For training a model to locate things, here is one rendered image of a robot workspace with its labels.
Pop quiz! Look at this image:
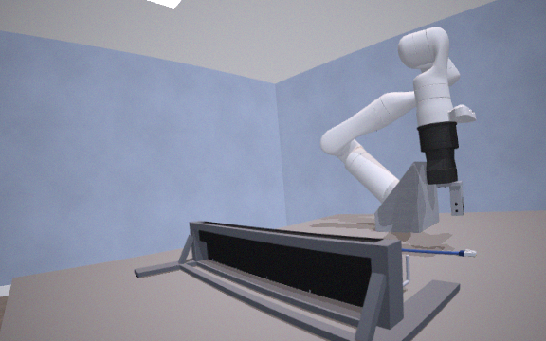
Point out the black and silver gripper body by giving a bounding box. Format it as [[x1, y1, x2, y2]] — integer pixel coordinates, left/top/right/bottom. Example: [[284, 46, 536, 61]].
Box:
[[416, 97, 477, 185]]

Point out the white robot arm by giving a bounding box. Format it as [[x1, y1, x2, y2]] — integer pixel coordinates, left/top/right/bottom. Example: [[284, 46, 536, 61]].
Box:
[[320, 27, 461, 203]]

